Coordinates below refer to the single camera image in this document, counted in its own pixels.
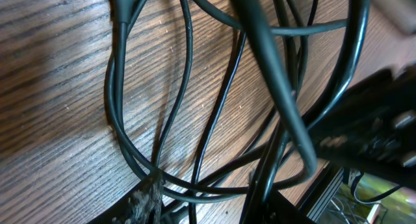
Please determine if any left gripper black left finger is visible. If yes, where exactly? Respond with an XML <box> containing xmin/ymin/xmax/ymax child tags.
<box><xmin>88</xmin><ymin>169</ymin><xmax>164</xmax><ymax>224</ymax></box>

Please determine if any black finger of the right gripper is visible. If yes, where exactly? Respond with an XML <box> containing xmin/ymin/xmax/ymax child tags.
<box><xmin>309</xmin><ymin>66</ymin><xmax>415</xmax><ymax>188</ymax></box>

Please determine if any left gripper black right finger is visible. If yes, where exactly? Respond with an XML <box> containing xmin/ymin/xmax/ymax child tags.
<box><xmin>240</xmin><ymin>185</ymin><xmax>312</xmax><ymax>224</ymax></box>

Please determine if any black multi-plug cable bundle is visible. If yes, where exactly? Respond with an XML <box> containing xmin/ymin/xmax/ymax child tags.
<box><xmin>103</xmin><ymin>0</ymin><xmax>371</xmax><ymax>224</ymax></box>

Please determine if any thin black cable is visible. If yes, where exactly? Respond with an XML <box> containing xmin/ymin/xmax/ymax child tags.
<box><xmin>188</xmin><ymin>29</ymin><xmax>248</xmax><ymax>224</ymax></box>

